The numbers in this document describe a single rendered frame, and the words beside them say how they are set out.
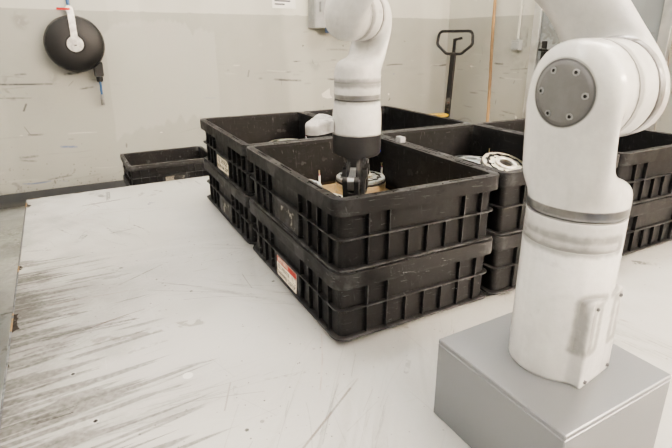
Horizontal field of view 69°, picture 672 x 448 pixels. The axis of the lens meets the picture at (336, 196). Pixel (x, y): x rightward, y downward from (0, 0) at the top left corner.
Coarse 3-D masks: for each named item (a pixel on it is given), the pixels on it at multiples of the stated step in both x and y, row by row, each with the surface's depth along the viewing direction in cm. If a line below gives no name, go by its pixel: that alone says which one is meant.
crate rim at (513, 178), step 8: (424, 128) 117; (432, 128) 117; (440, 128) 118; (448, 128) 119; (456, 128) 120; (480, 128) 120; (488, 128) 118; (496, 128) 117; (384, 136) 107; (520, 136) 110; (408, 144) 100; (440, 152) 92; (464, 160) 86; (616, 160) 90; (488, 168) 81; (504, 176) 78; (512, 176) 78; (520, 176) 79; (504, 184) 79; (512, 184) 79; (520, 184) 80
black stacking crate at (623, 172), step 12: (624, 144) 120; (636, 144) 117; (648, 144) 115; (660, 144) 112; (624, 168) 94; (636, 168) 95; (648, 168) 98; (660, 168) 100; (624, 180) 95; (636, 180) 96; (648, 180) 99; (660, 180) 101; (636, 192) 98; (648, 192) 100; (660, 192) 101
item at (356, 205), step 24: (264, 144) 99; (288, 144) 101; (264, 168) 89; (288, 168) 81; (480, 168) 81; (312, 192) 71; (384, 192) 68; (408, 192) 69; (432, 192) 72; (456, 192) 74; (480, 192) 76; (336, 216) 66
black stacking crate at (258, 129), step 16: (224, 128) 134; (240, 128) 136; (256, 128) 139; (272, 128) 141; (288, 128) 143; (304, 128) 141; (208, 144) 128; (224, 144) 116; (208, 160) 131; (240, 160) 106; (224, 176) 116; (240, 176) 107
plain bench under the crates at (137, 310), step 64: (128, 192) 146; (192, 192) 146; (64, 256) 103; (128, 256) 103; (192, 256) 103; (256, 256) 103; (640, 256) 103; (64, 320) 79; (128, 320) 79; (192, 320) 79; (256, 320) 79; (448, 320) 79; (640, 320) 79; (64, 384) 65; (128, 384) 65; (192, 384) 65; (256, 384) 65; (320, 384) 65; (384, 384) 65
